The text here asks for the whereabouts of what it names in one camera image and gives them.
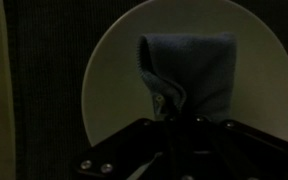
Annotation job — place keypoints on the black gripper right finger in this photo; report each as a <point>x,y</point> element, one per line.
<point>250,153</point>

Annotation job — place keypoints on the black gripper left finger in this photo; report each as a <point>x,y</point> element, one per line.
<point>124,150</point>

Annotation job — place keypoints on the white round plate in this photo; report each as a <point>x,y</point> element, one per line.
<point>117,86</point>

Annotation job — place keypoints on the dark woven placemat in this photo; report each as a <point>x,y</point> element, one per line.
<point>47,83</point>

